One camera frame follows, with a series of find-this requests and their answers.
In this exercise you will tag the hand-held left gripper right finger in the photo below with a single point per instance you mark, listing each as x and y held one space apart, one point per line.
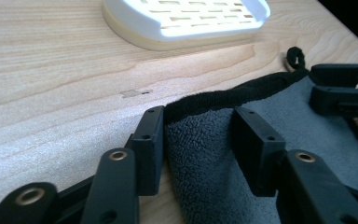
261 155

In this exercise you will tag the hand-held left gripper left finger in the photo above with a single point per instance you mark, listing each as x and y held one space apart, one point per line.
149 155

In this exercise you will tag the grey towel with black hem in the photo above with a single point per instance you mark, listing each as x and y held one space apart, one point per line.
205 161

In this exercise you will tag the white towel rack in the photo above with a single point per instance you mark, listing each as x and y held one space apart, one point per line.
155 21

